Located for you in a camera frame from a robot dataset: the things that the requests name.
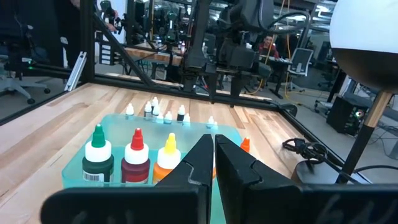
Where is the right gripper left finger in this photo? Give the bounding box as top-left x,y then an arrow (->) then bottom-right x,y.
39,133 -> 215,224

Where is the white globe table lamp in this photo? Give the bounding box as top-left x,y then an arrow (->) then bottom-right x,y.
290,0 -> 398,187

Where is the black aluminium table frame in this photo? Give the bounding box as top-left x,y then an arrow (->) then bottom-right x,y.
0,0 -> 343,164

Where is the white office chair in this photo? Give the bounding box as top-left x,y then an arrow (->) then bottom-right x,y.
285,47 -> 315,94

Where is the large orange-capped dye bottle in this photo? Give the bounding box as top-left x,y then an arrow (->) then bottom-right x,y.
239,136 -> 251,154

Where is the large yellow-capped dye bottle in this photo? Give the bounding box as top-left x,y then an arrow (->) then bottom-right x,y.
152,133 -> 182,185

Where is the wooden workbench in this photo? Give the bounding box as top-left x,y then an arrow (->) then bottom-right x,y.
123,46 -> 184,67

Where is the large green-capped dye bottle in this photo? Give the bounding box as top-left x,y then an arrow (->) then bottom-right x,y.
81,123 -> 115,184

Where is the black lamp power cable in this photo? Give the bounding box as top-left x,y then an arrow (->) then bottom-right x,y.
281,137 -> 398,184

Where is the person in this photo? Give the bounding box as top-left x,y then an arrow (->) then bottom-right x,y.
257,34 -> 280,60

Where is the black computer tower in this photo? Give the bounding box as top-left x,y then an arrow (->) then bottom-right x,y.
326,95 -> 365,137

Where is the teal translucent plastic bin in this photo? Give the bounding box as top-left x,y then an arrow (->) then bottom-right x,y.
61,113 -> 244,224

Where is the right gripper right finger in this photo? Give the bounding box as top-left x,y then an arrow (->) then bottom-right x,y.
214,134 -> 398,224

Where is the grey office chair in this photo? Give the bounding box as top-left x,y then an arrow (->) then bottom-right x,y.
0,23 -> 52,105

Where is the large red-capped dye bottle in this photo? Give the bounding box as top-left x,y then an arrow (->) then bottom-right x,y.
120,127 -> 151,184

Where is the silver aluminium extrusion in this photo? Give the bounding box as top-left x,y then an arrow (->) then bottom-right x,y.
63,51 -> 88,93

